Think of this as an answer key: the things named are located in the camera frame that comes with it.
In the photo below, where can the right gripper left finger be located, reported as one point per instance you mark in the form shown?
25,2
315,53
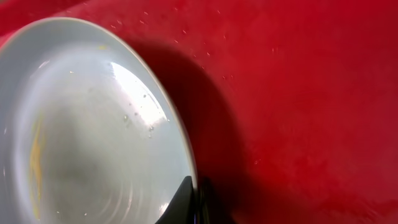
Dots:
181,209

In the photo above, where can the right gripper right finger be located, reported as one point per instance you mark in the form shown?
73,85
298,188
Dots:
210,208

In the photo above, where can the teal plate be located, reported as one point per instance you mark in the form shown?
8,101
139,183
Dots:
88,133

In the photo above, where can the red plastic tray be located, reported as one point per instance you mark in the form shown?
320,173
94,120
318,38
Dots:
291,106

